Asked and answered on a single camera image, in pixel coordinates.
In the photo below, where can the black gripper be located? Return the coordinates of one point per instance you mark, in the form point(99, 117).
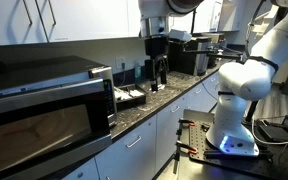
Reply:
point(156, 46)

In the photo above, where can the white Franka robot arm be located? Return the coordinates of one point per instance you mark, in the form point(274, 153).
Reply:
point(244, 80)

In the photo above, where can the black cutlery tray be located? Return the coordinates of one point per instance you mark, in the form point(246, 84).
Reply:
point(134, 102)

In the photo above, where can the blue soap bottle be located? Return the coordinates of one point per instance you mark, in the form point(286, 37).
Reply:
point(137, 71)

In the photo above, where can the black and silver coffee machine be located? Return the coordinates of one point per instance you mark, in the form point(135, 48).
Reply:
point(187, 63)

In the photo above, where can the clear bag of white spoons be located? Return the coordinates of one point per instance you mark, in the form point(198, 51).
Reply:
point(122, 94)

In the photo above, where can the white lower cabinet door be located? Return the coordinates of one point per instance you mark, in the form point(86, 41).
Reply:
point(197, 100)
point(130, 160)
point(169, 130)

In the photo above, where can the grey metal cart top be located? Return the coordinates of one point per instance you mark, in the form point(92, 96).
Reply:
point(197, 115)

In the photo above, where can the black clamp with orange tip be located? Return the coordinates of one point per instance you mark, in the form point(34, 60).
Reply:
point(187, 122)
point(185, 146)

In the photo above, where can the black upright clamp bar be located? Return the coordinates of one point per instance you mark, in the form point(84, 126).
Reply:
point(176, 156)

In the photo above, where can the black flat control box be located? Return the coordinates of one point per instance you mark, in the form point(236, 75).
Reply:
point(274, 131)

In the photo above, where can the stainless steel microwave oven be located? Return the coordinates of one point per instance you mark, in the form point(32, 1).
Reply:
point(34, 116)

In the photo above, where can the white wall outlet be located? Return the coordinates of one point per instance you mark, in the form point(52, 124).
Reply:
point(120, 61)

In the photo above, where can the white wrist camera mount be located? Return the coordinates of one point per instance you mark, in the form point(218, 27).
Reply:
point(180, 35)

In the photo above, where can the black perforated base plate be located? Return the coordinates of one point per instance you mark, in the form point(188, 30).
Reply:
point(197, 140)

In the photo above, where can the black camera tripod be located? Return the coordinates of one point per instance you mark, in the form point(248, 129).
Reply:
point(252, 111)

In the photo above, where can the cream plastic frame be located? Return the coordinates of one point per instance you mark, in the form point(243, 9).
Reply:
point(264, 24)

